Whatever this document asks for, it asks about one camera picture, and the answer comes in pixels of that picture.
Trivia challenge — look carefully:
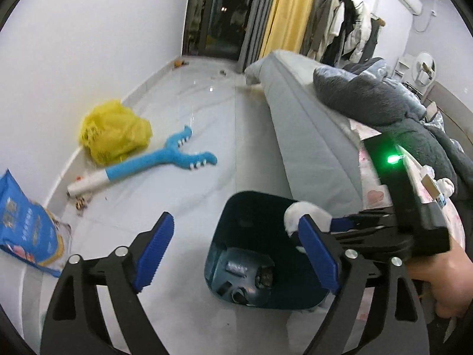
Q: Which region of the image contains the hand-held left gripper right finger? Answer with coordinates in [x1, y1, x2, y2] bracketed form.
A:
[297, 214, 431, 355]

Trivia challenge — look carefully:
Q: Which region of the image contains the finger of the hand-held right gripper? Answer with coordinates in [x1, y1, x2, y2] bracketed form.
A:
[331, 210, 401, 232]
[331, 227, 407, 248]

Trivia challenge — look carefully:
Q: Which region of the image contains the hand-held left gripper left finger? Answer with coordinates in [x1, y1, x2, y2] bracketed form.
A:
[40, 212, 175, 355]

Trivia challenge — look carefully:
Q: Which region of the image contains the white tissue wad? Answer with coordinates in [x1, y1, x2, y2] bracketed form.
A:
[284, 200, 333, 254]

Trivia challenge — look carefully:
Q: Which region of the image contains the dark teal trash bin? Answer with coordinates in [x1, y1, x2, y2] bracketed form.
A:
[204, 191, 330, 310]

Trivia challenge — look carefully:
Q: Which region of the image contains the clear plastic bag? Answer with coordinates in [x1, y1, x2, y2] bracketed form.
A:
[221, 248, 261, 289]

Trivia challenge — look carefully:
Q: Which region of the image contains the black packet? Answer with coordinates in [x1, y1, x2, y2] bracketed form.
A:
[217, 280, 252, 304]

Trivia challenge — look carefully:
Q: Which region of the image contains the person's right hand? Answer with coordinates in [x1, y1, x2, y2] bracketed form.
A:
[406, 242, 473, 319]

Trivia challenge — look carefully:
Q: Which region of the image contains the small cardboard roll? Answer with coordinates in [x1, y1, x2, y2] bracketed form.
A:
[422, 175, 442, 202]

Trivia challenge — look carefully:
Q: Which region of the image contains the blue plush grabber toy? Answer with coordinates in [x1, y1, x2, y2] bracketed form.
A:
[67, 126, 218, 196]

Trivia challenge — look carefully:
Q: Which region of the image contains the beige headboard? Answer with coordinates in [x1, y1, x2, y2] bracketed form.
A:
[421, 81, 473, 156]

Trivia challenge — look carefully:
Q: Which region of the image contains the dark grey fleece blanket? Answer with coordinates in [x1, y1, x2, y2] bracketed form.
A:
[313, 64, 468, 200]

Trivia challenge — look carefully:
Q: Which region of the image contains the yellow plastic bag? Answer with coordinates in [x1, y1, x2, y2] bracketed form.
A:
[79, 99, 153, 167]

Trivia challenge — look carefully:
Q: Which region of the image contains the white dresser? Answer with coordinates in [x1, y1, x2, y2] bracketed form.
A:
[393, 55, 425, 93]

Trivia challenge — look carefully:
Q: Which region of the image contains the blue printed bag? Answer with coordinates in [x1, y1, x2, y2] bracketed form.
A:
[0, 169, 72, 278]

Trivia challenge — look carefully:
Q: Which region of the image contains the round white mirror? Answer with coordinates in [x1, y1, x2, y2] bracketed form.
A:
[414, 52, 437, 85]

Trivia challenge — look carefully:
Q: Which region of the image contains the grey hanging garment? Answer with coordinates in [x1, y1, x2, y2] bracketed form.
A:
[364, 18, 381, 62]

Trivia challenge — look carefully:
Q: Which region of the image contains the white hanging jacket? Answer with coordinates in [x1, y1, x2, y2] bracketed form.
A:
[342, 2, 374, 63]

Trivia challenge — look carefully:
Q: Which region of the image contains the black hanging garment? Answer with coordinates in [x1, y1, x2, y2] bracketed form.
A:
[325, 0, 357, 63]

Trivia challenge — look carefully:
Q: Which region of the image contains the yellow curtain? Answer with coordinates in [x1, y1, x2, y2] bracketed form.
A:
[259, 0, 322, 60]

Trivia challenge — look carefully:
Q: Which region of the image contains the dark glass balcony door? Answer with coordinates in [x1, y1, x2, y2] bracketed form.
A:
[183, 0, 259, 60]

